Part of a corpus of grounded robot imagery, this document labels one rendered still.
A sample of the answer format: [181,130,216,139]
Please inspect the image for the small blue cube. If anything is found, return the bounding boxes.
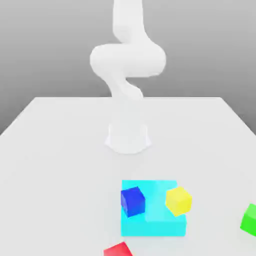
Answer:
[120,186,146,218]

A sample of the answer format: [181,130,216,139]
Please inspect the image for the small yellow cube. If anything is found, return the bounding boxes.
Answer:
[165,186,193,217]

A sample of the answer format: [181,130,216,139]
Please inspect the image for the small red cube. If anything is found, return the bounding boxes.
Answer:
[103,241,134,256]

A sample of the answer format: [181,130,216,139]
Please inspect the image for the small green cube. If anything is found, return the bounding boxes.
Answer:
[239,203,256,237]

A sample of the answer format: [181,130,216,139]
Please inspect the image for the large cyan box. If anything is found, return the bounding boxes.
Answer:
[120,179,187,237]

